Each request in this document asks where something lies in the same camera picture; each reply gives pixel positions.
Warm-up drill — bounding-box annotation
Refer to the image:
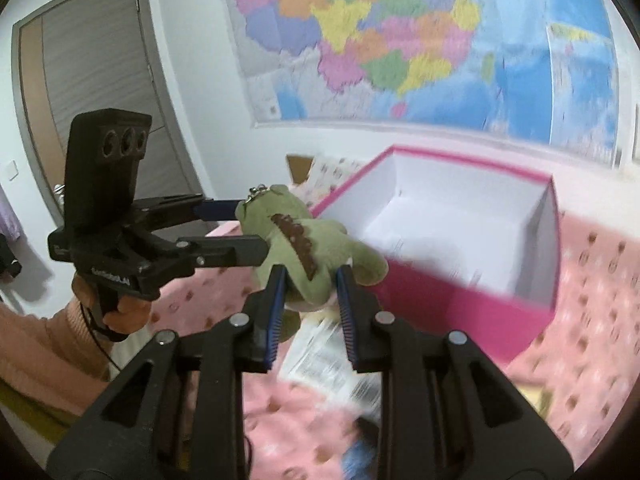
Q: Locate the green plush dinosaur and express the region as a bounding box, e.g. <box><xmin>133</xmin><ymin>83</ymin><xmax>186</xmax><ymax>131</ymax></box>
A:
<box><xmin>235</xmin><ymin>184</ymin><xmax>388</xmax><ymax>342</ymax></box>

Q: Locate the cotton swab packet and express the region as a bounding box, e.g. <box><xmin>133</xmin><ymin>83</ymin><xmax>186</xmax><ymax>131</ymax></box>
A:
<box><xmin>278</xmin><ymin>316</ymin><xmax>382</xmax><ymax>424</ymax></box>

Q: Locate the left hand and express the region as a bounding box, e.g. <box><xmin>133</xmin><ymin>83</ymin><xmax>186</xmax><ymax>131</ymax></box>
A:
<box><xmin>72</xmin><ymin>274</ymin><xmax>152</xmax><ymax>335</ymax></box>

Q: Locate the brown wooden headboard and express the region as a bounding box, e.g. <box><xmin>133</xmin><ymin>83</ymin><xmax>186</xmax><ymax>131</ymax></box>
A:
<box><xmin>285</xmin><ymin>154</ymin><xmax>314</xmax><ymax>185</ymax></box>

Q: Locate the pink patterned bed sheet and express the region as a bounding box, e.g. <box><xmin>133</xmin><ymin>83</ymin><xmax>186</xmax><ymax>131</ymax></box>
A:
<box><xmin>144</xmin><ymin>154</ymin><xmax>640</xmax><ymax>480</ymax></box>

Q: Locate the pink cardboard box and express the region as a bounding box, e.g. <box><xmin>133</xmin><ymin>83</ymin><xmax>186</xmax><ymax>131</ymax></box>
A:
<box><xmin>312</xmin><ymin>146</ymin><xmax>561</xmax><ymax>363</ymax></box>

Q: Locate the grey wooden door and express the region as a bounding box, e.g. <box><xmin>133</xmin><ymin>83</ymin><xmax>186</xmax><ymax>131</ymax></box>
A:
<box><xmin>12</xmin><ymin>0</ymin><xmax>202</xmax><ymax>224</ymax></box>

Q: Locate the white light switch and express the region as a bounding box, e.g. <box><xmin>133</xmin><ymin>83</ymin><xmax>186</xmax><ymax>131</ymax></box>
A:
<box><xmin>6</xmin><ymin>160</ymin><xmax>20</xmax><ymax>181</ymax></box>

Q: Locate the colourful wall map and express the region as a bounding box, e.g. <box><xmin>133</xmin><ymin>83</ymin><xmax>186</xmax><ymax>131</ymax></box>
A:
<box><xmin>226</xmin><ymin>0</ymin><xmax>619</xmax><ymax>165</ymax></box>

